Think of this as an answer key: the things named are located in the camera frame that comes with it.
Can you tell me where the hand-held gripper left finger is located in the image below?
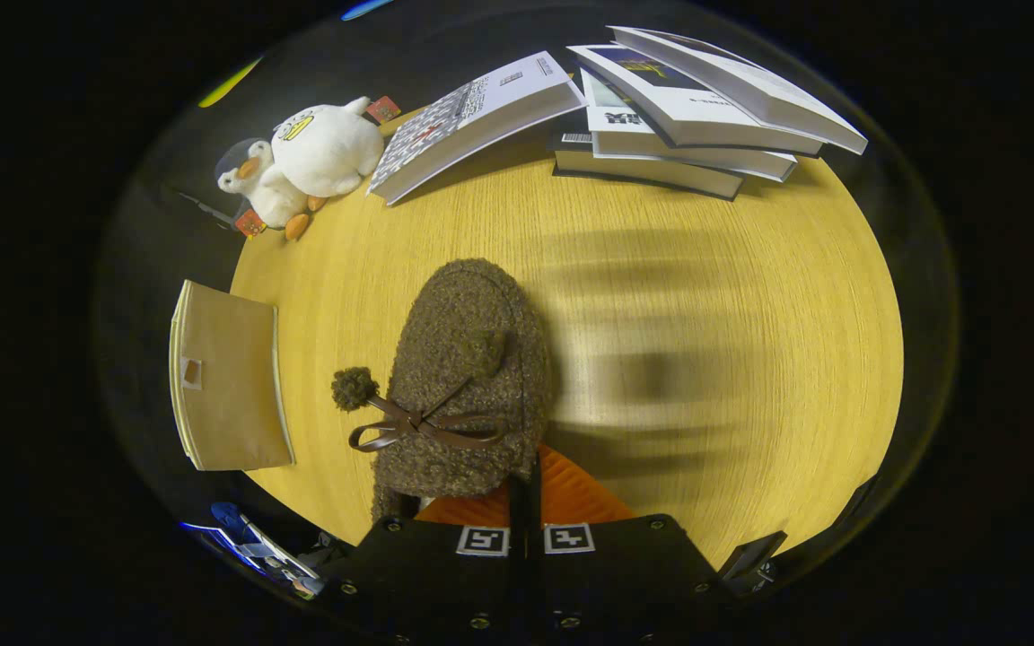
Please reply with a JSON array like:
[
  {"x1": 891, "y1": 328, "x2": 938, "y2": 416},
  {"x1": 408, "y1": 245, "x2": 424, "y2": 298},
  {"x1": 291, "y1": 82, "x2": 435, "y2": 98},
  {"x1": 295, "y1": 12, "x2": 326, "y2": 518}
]
[{"x1": 324, "y1": 476, "x2": 529, "y2": 645}]

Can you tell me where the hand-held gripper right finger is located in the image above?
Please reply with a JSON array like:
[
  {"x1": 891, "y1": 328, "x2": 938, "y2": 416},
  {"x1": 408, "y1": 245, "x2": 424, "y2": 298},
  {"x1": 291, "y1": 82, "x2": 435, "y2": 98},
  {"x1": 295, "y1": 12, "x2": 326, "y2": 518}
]
[{"x1": 530, "y1": 445, "x2": 726, "y2": 644}]

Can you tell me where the brown fuzzy shoe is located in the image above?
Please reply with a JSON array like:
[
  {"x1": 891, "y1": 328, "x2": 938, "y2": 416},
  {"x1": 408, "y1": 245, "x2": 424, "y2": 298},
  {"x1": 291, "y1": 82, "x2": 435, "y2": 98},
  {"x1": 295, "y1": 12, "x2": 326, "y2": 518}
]
[{"x1": 330, "y1": 258, "x2": 555, "y2": 524}]

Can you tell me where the beige fabric storage box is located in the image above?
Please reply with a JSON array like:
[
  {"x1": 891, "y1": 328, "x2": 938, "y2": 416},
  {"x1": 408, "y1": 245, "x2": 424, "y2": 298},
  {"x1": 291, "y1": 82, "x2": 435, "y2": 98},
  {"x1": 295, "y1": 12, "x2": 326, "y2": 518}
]
[{"x1": 169, "y1": 279, "x2": 296, "y2": 473}]

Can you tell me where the dark thick book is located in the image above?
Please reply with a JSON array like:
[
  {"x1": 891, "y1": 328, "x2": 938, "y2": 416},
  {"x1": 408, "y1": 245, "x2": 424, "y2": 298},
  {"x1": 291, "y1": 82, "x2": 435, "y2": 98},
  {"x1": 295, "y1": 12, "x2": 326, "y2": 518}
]
[{"x1": 552, "y1": 124, "x2": 746, "y2": 201}]

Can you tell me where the grey penguin plush toy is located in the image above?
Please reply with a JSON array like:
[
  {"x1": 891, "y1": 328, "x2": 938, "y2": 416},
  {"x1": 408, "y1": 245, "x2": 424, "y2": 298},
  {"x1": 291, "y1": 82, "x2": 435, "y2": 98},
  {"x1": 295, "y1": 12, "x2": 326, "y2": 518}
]
[{"x1": 215, "y1": 137, "x2": 330, "y2": 242}]

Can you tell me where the white duck plush toy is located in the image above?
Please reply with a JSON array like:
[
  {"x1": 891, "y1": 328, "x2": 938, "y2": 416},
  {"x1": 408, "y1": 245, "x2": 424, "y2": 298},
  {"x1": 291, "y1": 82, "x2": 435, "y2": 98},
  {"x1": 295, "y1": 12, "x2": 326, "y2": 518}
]
[{"x1": 270, "y1": 95, "x2": 402, "y2": 199}]

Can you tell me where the black backdrop cloth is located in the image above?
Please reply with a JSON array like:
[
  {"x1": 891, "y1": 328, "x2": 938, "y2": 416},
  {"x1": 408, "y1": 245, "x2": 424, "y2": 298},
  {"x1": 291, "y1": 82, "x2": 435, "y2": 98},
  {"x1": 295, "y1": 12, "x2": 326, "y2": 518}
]
[{"x1": 93, "y1": 0, "x2": 958, "y2": 360}]

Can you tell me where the grey patterned white book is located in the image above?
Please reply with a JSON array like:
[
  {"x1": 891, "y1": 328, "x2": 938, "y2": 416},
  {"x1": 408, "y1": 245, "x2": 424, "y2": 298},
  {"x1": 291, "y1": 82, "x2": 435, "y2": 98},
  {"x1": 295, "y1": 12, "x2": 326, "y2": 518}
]
[{"x1": 367, "y1": 50, "x2": 589, "y2": 206}]

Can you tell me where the plain white book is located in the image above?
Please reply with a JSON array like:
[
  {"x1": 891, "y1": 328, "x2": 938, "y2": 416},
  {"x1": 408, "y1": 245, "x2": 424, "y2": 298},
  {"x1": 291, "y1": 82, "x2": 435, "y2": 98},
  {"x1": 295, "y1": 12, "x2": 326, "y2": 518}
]
[{"x1": 608, "y1": 25, "x2": 869, "y2": 156}]

